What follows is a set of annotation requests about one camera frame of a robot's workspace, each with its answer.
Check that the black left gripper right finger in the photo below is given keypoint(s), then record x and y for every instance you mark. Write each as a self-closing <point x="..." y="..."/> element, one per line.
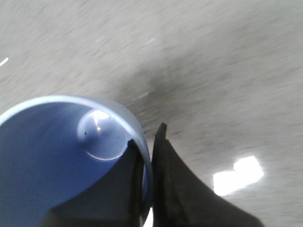
<point x="181" y="199"/>

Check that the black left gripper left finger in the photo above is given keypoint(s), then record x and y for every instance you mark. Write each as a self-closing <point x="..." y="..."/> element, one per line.
<point x="113" y="201"/>

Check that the blue plastic cup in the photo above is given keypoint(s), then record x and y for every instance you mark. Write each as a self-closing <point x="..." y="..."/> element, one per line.
<point x="53" y="148"/>

